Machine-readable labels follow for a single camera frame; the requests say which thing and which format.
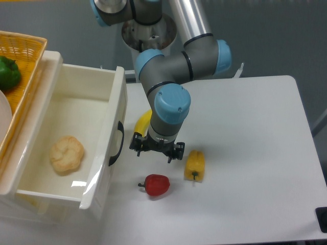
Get yellow toy banana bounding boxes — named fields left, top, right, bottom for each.
left=134, top=109, right=152, bottom=137

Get yellow toy bell pepper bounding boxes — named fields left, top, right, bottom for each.
left=184, top=150, right=205, bottom=182

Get green toy bell pepper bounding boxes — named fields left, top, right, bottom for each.
left=1, top=56, right=21, bottom=91

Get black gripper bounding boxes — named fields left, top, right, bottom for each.
left=129, top=132, right=185, bottom=163

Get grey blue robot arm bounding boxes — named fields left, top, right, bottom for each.
left=90, top=1, right=232, bottom=160

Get white drawer cabinet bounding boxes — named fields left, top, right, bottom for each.
left=0, top=50, right=103, bottom=226

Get toy bread bun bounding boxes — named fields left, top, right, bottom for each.
left=49, top=135, right=84, bottom=175

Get red toy bell pepper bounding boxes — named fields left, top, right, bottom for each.
left=138, top=174, right=170, bottom=197

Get black corner object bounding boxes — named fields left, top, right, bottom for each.
left=315, top=207, right=327, bottom=233

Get white plate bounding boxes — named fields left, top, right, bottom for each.
left=0, top=91, right=12, bottom=142

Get yellow woven basket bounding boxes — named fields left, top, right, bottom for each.
left=1, top=31, right=48, bottom=159

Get white table clamp bracket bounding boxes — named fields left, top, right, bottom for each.
left=233, top=62, right=244, bottom=79

